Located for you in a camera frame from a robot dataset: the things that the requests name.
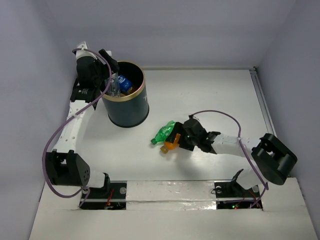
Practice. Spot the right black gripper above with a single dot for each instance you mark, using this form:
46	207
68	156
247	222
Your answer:
178	128

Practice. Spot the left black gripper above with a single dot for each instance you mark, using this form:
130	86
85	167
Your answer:
109	63

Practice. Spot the green plastic bottle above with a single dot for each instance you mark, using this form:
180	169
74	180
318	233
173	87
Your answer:
163	133

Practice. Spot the orange bottle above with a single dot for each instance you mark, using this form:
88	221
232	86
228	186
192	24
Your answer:
129	91
168	146

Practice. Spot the blue label water bottle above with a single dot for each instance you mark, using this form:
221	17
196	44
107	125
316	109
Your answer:
124	84

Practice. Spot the clear plastic bottle white cap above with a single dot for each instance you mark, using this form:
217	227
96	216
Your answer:
114	86

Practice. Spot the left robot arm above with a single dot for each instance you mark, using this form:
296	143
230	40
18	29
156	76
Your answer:
63	165

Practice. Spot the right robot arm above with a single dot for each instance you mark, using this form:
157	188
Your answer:
269	159

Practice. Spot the dark blue cylindrical bin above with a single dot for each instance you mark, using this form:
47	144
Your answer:
130	110

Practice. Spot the silver tape strip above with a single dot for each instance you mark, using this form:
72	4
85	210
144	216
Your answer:
170	195

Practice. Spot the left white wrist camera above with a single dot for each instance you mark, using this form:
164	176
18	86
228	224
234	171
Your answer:
81	50

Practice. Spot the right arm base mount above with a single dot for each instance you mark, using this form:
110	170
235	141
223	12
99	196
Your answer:
231	196

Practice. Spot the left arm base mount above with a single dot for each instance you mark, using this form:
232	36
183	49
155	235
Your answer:
101	199

